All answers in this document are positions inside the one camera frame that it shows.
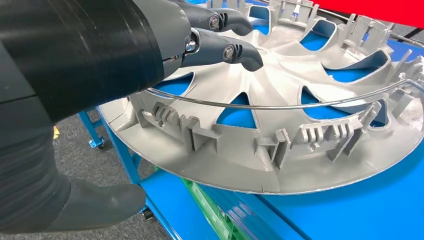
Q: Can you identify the blue metal shelf rack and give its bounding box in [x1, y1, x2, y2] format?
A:
[77, 0, 424, 240]

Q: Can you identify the green plastic crate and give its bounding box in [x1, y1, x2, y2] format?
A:
[180, 177, 253, 240]

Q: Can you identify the red barrier belt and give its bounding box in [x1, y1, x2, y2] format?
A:
[311, 0, 424, 29]

